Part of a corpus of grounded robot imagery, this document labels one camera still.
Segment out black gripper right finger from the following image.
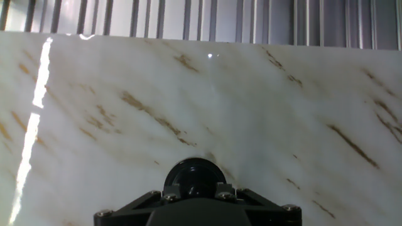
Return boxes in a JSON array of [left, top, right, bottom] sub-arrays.
[[214, 181, 303, 226]]

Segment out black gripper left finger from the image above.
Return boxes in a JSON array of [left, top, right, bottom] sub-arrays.
[[93, 183, 183, 226]]

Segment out white marble pattern mat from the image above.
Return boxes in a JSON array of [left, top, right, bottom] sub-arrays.
[[0, 30, 402, 226]]

